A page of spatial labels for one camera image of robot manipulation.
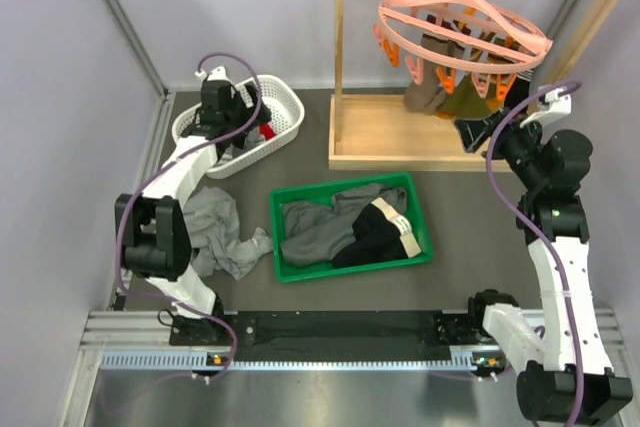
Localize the grey crumpled cloth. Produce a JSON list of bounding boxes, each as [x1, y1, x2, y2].
[[183, 187, 273, 280]]

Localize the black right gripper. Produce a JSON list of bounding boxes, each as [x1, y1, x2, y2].
[[455, 108, 547, 191]]

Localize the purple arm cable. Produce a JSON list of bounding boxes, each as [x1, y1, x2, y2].
[[114, 51, 263, 388], [484, 79, 584, 427]]

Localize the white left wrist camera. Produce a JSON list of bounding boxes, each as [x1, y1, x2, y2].
[[195, 66, 232, 87]]

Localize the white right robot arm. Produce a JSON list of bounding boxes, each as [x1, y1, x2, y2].
[[455, 113, 633, 426]]

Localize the pink clothes clip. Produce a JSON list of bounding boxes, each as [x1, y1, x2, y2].
[[405, 55, 424, 85]]

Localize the beige sock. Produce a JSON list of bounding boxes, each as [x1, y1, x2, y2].
[[403, 34, 465, 115]]

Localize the olive green socks pair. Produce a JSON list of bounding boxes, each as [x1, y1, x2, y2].
[[435, 73, 504, 120]]

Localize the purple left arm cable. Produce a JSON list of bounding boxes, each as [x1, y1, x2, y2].
[[114, 51, 263, 388]]

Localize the white perforated plastic basket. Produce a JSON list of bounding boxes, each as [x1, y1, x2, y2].
[[172, 75, 305, 180]]

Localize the orange clothes clip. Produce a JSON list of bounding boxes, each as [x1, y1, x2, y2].
[[382, 39, 400, 68]]

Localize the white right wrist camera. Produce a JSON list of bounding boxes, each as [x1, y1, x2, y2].
[[520, 88, 572, 129]]

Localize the black socks with label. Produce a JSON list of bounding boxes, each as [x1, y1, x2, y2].
[[331, 197, 422, 269]]

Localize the red sock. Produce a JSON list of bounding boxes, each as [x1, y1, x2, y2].
[[259, 123, 277, 141]]

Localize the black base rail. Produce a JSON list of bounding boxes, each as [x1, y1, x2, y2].
[[169, 308, 471, 362]]

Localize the grey clothes in tray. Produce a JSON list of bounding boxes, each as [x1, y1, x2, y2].
[[280, 183, 408, 268]]

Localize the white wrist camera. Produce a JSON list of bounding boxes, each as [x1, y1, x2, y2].
[[520, 88, 572, 129], [195, 66, 232, 87]]

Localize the pink round clip hanger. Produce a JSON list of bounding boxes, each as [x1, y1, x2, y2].
[[373, 0, 552, 100]]

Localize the wooden hanger rack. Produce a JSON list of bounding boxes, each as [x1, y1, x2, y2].
[[328, 0, 620, 172]]

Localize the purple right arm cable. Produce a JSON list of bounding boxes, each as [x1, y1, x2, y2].
[[484, 79, 584, 427]]

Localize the green plastic tray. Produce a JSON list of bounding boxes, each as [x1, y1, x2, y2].
[[269, 172, 433, 283]]

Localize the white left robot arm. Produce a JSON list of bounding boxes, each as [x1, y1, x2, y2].
[[115, 76, 270, 344]]

